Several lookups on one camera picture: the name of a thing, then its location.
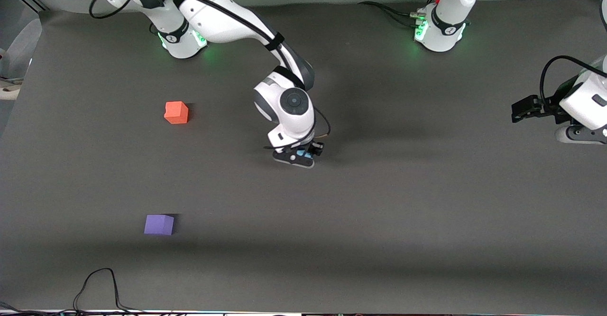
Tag orange foam block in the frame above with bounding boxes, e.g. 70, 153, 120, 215
164, 101, 190, 125

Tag purple foam block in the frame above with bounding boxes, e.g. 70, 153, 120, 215
143, 214, 175, 237

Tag dark grey table cloth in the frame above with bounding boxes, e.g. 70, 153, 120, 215
0, 0, 607, 315

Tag pale grey plastic sheet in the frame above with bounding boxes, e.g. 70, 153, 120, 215
0, 18, 43, 77

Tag beige object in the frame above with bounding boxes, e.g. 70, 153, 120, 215
0, 76, 23, 101

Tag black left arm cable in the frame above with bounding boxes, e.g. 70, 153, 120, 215
540, 55, 607, 113

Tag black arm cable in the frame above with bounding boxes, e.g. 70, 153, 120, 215
89, 0, 331, 142
540, 55, 607, 113

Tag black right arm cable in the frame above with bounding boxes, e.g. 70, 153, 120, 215
89, 0, 331, 142

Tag black left base cables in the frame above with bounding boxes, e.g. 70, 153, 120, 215
358, 0, 444, 28

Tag thin black looping cable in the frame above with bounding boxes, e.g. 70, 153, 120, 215
72, 268, 145, 314

